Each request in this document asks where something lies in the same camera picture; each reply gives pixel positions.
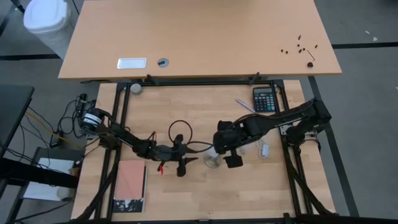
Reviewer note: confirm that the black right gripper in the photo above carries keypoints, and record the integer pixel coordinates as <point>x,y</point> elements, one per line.
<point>227,140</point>

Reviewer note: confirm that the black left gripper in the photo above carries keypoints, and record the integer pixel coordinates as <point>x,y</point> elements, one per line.
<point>178,152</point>

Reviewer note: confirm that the brass lamp base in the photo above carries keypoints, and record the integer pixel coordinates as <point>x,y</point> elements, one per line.
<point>213,163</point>

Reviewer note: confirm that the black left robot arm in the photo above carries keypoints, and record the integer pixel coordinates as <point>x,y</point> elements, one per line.
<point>124,135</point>

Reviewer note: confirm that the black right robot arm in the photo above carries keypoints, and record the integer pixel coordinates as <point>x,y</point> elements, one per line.
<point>280,118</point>

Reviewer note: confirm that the lilac pen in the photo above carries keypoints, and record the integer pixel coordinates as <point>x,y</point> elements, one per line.
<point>245,106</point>

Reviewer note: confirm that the black desk calculator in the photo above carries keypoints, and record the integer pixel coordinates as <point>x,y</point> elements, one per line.
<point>264,101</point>

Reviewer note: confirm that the pink spiral notebook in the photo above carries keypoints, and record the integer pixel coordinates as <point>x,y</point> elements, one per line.
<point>129,180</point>

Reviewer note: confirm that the small grey round bowl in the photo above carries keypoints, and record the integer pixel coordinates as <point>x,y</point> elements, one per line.
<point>136,88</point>

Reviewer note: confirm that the tan wooden desk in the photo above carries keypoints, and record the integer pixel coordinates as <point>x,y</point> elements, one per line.
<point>202,37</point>

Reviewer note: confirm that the black allen key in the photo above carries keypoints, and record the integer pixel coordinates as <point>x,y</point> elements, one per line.
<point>311,56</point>

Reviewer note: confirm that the white floor box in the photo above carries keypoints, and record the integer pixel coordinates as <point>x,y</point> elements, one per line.
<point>56,165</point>

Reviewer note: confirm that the black power adapter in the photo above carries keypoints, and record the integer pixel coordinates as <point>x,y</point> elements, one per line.
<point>55,141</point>

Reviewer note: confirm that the black side table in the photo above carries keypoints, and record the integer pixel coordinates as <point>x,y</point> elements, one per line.
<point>14,105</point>

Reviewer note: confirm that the white lidded trash bin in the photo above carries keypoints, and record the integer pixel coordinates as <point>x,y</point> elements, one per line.
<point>46,18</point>

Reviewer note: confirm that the black frame clamp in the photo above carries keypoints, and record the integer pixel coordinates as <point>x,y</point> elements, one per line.
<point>152,79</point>
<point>254,78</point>

